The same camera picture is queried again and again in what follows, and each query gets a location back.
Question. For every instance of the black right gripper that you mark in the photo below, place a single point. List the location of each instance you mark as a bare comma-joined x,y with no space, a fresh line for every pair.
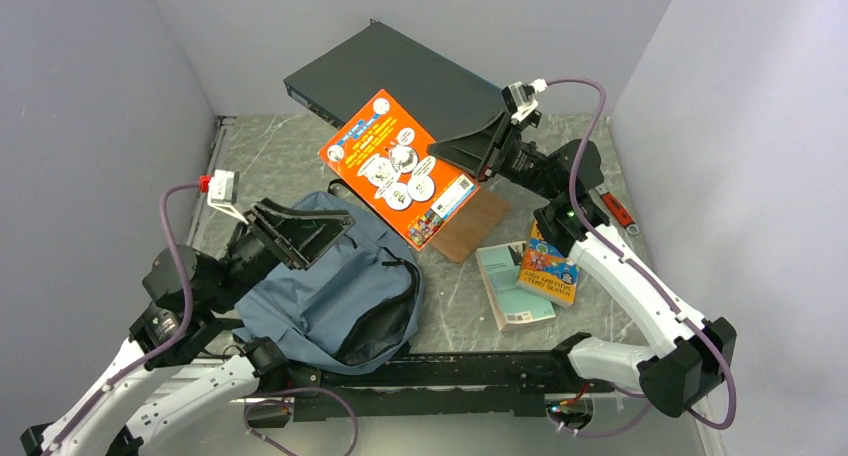
474,150

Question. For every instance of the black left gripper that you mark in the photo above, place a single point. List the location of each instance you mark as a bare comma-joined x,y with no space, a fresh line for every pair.
306,234

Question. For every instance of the blue student backpack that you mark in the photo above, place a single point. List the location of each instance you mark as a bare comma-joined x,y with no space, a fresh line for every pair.
353,310

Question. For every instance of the orange cartoon book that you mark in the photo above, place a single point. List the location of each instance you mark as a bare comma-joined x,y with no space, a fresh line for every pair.
381,153

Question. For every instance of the yellow treehouse book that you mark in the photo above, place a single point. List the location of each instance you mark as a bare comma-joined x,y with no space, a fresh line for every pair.
546,272

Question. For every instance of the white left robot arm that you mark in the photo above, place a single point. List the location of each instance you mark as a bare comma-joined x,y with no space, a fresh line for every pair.
189,290

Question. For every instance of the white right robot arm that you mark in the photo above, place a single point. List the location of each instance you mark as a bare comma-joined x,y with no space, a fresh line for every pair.
687,354

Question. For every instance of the dark teal rack server unit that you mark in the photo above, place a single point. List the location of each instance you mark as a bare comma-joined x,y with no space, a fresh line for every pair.
445,98

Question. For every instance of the brown wooden board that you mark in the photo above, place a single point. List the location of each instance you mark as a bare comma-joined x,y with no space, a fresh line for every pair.
460,237

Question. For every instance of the teal paperback book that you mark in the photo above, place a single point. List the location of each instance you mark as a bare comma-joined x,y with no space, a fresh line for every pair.
512,305

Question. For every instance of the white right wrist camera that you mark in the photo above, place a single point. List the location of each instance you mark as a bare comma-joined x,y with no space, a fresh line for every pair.
521,102

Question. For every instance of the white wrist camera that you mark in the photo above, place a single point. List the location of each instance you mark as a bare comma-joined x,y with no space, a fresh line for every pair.
521,102
220,187

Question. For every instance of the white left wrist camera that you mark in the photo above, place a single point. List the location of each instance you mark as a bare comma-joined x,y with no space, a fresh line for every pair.
220,187

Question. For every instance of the aluminium frame rail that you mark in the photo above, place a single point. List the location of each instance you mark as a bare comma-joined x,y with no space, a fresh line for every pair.
202,214

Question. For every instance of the red handled adjustable wrench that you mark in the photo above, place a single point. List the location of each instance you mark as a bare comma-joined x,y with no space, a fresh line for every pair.
618,211

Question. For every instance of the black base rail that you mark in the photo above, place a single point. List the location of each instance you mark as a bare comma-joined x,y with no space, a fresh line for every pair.
522,384

